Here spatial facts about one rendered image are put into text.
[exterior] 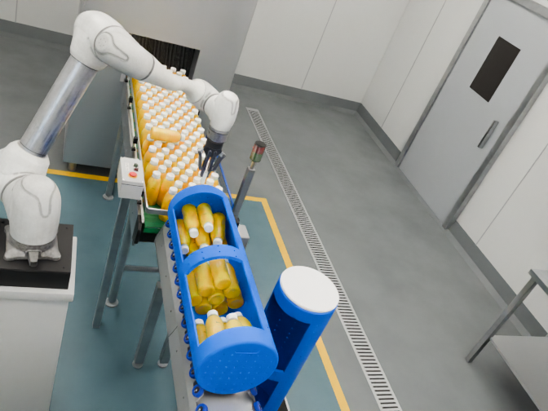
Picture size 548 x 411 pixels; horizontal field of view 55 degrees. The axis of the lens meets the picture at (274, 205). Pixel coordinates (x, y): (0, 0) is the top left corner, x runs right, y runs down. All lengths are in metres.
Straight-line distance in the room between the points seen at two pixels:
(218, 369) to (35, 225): 0.78
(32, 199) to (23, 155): 0.21
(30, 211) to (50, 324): 0.49
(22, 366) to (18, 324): 0.25
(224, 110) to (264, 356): 0.98
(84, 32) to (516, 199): 4.16
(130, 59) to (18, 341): 1.14
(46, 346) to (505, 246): 4.08
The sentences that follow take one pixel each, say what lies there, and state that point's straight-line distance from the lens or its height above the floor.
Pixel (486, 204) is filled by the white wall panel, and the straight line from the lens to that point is 5.47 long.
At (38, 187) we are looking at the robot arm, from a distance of 1.92.
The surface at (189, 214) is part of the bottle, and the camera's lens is 2.33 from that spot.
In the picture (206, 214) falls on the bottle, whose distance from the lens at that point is 2.30.
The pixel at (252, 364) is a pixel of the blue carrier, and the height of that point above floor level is 1.12.
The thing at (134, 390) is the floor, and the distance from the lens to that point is 3.06.
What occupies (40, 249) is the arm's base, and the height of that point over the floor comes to 1.12.
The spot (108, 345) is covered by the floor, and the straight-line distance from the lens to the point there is 3.21.
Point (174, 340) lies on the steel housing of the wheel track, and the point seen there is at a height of 0.87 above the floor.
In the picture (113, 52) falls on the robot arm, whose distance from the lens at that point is 1.80.
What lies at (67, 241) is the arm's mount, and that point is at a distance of 2.13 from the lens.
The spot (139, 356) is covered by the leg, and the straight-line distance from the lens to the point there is 3.06.
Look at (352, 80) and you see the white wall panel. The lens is 7.41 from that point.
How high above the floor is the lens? 2.48
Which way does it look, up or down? 32 degrees down
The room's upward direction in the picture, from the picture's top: 23 degrees clockwise
